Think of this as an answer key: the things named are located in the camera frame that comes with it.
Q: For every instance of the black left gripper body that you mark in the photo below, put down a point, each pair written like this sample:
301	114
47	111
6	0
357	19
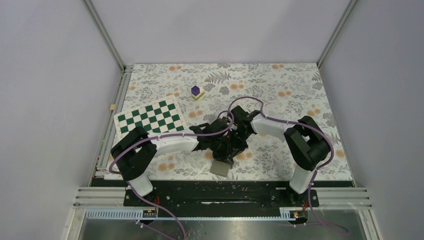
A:
220	147

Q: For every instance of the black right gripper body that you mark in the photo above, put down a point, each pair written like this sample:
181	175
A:
238	139

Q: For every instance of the grey card holder wallet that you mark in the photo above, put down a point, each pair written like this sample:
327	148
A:
220	168

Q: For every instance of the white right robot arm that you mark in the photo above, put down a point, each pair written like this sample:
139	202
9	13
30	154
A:
304	138

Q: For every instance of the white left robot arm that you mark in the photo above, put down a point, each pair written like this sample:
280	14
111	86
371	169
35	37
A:
133	153

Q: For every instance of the purple yellow cube stack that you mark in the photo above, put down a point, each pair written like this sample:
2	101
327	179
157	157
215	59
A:
197	92

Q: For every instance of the floral table cloth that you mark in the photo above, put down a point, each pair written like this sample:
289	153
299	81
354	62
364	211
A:
289	92

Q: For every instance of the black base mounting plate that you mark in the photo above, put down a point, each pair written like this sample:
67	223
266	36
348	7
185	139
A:
215	199

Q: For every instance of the green white chessboard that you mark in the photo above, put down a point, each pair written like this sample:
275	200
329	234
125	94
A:
160	116

